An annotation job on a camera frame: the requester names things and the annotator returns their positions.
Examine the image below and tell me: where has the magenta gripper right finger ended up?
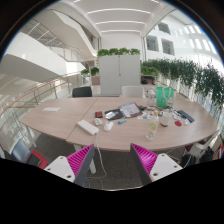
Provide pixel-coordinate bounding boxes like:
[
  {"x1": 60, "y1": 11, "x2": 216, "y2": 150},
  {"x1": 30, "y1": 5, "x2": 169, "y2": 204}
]
[{"x1": 130, "y1": 143, "x2": 182, "y2": 185}]

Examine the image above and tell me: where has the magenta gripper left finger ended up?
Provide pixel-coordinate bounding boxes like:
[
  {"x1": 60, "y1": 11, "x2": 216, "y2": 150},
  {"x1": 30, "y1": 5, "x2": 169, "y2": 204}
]
[{"x1": 45, "y1": 144, "x2": 95, "y2": 186}]

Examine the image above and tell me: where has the clear plastic water bottle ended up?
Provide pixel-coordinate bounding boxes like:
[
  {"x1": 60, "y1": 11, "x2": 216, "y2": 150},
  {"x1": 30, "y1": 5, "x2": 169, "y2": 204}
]
[{"x1": 146, "y1": 110, "x2": 159, "y2": 140}]

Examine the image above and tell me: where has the small white device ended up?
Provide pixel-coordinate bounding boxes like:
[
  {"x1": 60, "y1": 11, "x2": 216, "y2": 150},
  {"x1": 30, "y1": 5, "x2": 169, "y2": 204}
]
[{"x1": 94, "y1": 118, "x2": 102, "y2": 126}]

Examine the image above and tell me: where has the red round lid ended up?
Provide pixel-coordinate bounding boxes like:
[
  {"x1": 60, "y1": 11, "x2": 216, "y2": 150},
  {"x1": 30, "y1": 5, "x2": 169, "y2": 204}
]
[{"x1": 174, "y1": 121, "x2": 182, "y2": 127}]

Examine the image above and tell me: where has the clear glass cup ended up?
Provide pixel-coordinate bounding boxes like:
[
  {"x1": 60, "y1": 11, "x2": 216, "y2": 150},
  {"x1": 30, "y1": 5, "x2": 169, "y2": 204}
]
[{"x1": 160, "y1": 111, "x2": 171, "y2": 127}]

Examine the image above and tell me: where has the white computer mouse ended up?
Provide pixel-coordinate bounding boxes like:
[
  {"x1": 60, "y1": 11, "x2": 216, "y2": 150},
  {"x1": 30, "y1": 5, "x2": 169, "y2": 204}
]
[{"x1": 103, "y1": 121, "x2": 114, "y2": 132}]

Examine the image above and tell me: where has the blue small tube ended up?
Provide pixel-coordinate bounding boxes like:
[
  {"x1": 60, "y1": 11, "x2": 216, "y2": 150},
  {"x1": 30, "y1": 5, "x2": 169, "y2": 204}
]
[{"x1": 118, "y1": 119, "x2": 127, "y2": 124}]

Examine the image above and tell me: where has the red and grey chair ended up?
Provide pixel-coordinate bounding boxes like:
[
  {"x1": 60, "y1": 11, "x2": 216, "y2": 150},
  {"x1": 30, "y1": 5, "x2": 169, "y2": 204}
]
[{"x1": 11, "y1": 140, "x2": 48, "y2": 169}]

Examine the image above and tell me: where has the small black red box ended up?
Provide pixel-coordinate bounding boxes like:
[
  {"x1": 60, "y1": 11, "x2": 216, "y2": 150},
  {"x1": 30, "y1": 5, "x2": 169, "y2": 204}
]
[{"x1": 95, "y1": 111, "x2": 103, "y2": 118}]

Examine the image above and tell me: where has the open notebook with papers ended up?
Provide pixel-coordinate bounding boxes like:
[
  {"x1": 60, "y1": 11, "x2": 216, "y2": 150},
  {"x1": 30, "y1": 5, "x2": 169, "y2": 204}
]
[{"x1": 119, "y1": 102, "x2": 142, "y2": 118}]

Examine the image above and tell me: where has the white paper sheet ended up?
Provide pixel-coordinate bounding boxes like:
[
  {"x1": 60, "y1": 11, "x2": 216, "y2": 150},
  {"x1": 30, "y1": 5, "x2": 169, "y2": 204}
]
[{"x1": 43, "y1": 107, "x2": 60, "y2": 112}]

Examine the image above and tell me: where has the clear bottle behind bag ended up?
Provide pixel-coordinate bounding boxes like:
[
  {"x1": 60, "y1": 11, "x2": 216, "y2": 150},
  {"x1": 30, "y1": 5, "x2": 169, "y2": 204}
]
[{"x1": 147, "y1": 90, "x2": 156, "y2": 107}]

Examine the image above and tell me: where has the green tote bag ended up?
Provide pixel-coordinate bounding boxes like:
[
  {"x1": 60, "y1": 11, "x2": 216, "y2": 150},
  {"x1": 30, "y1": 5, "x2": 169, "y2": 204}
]
[{"x1": 156, "y1": 87, "x2": 174, "y2": 108}]

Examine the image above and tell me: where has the black office chair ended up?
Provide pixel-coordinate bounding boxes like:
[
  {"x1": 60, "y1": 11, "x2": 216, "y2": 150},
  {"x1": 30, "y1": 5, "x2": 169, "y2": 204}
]
[{"x1": 72, "y1": 86, "x2": 92, "y2": 98}]

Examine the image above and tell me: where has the green plant hedge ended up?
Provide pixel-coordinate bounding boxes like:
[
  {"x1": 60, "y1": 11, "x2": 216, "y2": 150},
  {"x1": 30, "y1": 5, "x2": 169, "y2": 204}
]
[{"x1": 141, "y1": 58, "x2": 224, "y2": 107}]

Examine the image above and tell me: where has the white cabinet with plants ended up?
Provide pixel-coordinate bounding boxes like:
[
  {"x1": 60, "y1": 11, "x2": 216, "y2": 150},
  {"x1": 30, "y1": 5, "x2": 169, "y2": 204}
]
[{"x1": 98, "y1": 48, "x2": 140, "y2": 96}]

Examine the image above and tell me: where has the white power cable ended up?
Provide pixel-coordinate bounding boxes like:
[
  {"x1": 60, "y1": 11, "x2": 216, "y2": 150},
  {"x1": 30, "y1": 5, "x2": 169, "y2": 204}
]
[{"x1": 84, "y1": 132, "x2": 108, "y2": 183}]

